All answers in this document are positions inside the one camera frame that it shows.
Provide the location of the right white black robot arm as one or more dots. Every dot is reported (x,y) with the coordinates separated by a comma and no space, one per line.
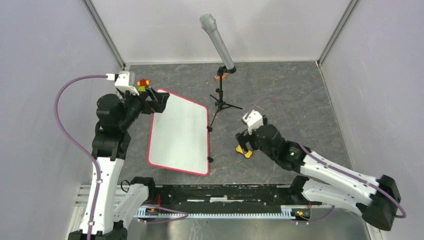
(375,200)

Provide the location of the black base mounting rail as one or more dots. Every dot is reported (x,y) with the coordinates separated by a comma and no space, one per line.
(227,198)

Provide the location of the grey microphone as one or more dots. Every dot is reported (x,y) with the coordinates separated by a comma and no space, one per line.
(209,25)

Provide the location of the brown wooden block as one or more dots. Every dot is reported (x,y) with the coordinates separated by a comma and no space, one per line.
(218,77)

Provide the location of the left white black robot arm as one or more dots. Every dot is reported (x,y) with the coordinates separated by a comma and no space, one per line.
(103,219)

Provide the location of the yellow eraser block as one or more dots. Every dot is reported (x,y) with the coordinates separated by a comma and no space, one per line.
(246,153)

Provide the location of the white slotted cable duct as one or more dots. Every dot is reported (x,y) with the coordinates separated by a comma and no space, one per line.
(146,214)

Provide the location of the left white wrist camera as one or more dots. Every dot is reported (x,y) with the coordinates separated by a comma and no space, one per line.
(124,81)

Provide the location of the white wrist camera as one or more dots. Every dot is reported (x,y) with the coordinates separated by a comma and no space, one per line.
(253,120)
(124,81)

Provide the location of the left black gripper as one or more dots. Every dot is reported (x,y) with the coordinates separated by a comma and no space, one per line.
(158,101)

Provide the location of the colourful toy block pile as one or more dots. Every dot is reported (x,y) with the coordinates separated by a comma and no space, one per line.
(143,84)

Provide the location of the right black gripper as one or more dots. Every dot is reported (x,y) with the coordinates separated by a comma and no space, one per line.
(243,138)

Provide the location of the pink framed whiteboard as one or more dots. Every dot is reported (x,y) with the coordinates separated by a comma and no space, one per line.
(179,137)

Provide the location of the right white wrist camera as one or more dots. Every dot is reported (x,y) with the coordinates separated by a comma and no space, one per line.
(253,120)

